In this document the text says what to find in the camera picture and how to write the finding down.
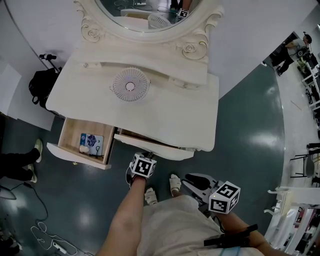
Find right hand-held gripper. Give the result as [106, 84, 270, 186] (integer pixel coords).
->
[181, 174, 241, 217]

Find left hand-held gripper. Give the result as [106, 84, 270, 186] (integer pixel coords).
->
[126, 151, 158, 186]

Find large white wooden drawer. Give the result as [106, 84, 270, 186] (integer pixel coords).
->
[113, 127, 195, 161]

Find white dressing table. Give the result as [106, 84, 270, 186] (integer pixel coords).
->
[45, 0, 220, 161]

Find person's right forearm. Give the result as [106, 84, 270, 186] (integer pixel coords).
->
[217, 211, 271, 251]

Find person's left forearm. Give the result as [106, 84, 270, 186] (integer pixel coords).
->
[96, 178, 148, 256]

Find small white wooden drawer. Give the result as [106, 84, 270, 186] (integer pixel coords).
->
[46, 117, 116, 171]

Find person's right white shoe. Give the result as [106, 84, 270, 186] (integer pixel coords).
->
[169, 174, 182, 197]

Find person's white shoe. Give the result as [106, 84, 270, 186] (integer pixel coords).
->
[144, 186, 158, 206]
[169, 174, 182, 197]

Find person's left white shoe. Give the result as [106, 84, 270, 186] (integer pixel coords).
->
[144, 186, 158, 206]

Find person's beige clothing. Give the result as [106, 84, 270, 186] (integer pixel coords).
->
[136, 194, 283, 256]

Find blue patterned pouch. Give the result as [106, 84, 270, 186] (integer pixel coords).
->
[80, 133, 105, 148]

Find black forearm-mounted device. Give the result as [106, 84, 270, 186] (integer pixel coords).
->
[203, 224, 259, 248]

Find white round desk fan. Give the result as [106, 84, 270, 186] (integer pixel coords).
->
[109, 67, 151, 103]

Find white ornate shelf unit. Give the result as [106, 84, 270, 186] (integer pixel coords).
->
[263, 186, 320, 256]

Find black metal chair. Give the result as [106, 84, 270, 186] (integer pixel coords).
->
[289, 142, 320, 179]

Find white power strip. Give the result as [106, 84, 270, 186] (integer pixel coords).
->
[51, 239, 65, 252]

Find black backpack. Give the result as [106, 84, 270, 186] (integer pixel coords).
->
[28, 67, 63, 110]

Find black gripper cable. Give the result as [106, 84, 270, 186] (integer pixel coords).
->
[212, 214, 226, 233]

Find teal lanyard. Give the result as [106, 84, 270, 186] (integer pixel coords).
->
[219, 246, 242, 256]

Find black floor cable with adapter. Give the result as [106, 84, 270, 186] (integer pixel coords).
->
[0, 181, 48, 221]

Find white floor cable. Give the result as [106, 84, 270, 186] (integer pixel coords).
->
[30, 221, 78, 256]

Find oval mirror with ornate frame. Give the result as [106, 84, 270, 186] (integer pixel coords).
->
[73, 0, 226, 61]

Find black scooter handlebar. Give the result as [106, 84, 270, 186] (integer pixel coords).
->
[39, 53, 62, 73]

